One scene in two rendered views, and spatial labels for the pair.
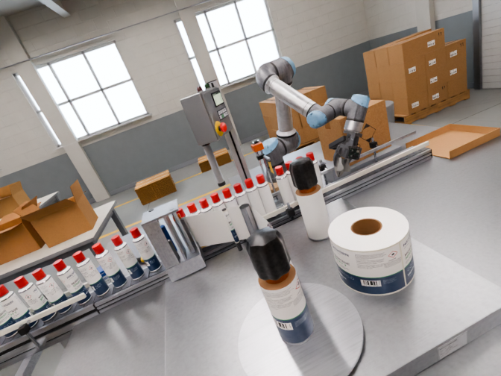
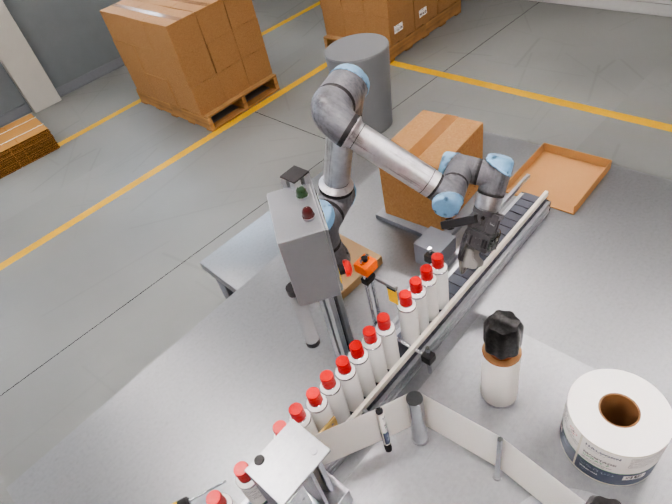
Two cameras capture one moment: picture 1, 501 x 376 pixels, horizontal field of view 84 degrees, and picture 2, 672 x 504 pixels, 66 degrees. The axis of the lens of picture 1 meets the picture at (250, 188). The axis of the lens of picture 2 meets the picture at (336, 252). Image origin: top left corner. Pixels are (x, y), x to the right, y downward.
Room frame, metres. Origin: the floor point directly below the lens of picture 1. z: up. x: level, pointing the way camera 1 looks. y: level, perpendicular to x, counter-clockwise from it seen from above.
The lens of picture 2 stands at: (0.45, 0.40, 2.11)
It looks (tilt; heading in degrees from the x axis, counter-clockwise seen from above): 43 degrees down; 331
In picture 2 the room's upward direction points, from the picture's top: 14 degrees counter-clockwise
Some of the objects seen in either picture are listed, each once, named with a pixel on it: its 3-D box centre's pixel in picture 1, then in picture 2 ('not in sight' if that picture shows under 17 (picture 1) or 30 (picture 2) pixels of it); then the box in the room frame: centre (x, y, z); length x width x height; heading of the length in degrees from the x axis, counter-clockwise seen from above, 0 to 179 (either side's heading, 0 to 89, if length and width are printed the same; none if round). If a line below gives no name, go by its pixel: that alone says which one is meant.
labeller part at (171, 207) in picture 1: (159, 211); (287, 460); (0.96, 0.34, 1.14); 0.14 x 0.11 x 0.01; 99
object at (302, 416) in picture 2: (200, 224); (305, 430); (1.08, 0.26, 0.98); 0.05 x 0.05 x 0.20
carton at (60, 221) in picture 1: (60, 212); not in sight; (2.23, 1.51, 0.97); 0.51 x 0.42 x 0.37; 12
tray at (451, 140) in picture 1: (449, 139); (557, 176); (1.29, -1.05, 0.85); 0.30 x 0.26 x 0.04; 99
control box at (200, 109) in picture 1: (209, 115); (305, 243); (1.20, 0.06, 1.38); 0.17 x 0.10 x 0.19; 154
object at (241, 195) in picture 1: (244, 204); (361, 368); (1.11, 0.05, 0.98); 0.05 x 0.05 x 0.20
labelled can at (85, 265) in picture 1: (90, 273); not in sight; (1.00, 0.72, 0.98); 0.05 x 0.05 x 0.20
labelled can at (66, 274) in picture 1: (71, 281); not in sight; (0.99, 0.79, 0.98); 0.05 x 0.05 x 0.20
